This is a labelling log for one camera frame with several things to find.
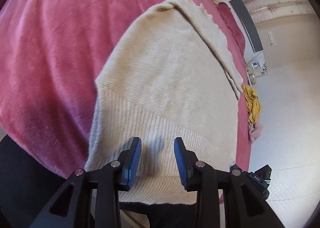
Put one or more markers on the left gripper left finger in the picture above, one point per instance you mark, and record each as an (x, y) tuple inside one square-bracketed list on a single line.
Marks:
[(91, 199)]

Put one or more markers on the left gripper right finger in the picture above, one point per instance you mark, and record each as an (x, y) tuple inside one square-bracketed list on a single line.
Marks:
[(244, 205)]

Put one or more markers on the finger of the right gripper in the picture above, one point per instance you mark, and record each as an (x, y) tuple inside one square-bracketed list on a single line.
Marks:
[(236, 167)]

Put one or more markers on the beige knit sweater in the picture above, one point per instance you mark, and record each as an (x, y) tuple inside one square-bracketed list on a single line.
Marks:
[(170, 75)]

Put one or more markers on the pink garment at bed edge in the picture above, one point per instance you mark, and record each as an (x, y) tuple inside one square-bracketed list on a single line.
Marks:
[(255, 131)]

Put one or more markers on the yellow garment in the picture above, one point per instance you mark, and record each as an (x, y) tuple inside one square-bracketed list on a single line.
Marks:
[(252, 102)]

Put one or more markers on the white bedside table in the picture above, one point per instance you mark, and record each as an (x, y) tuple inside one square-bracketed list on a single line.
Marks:
[(256, 67)]

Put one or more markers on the grey white headboard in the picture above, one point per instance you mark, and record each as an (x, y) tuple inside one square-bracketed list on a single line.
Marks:
[(247, 23)]

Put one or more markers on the dark pink pillow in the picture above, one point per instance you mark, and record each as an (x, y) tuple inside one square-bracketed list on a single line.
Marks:
[(232, 25)]

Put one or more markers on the pink bed blanket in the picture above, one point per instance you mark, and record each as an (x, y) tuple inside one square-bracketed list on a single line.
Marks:
[(51, 53)]

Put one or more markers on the wall power socket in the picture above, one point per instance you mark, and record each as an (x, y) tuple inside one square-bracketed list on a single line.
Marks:
[(271, 38)]

